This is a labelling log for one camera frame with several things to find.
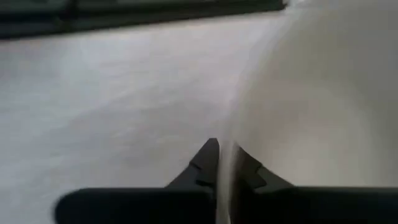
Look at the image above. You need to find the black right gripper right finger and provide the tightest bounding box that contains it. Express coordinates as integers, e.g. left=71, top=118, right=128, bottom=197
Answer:
left=232, top=143, right=295, bottom=190

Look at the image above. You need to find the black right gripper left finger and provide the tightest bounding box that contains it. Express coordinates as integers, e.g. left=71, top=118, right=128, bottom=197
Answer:
left=164, top=138, right=221, bottom=190

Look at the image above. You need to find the white bowl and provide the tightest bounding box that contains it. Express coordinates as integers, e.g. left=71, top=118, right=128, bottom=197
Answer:
left=215, top=0, right=398, bottom=224

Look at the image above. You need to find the black table edge rail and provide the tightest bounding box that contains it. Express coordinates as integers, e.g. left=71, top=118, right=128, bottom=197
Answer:
left=0, top=0, right=289, bottom=40

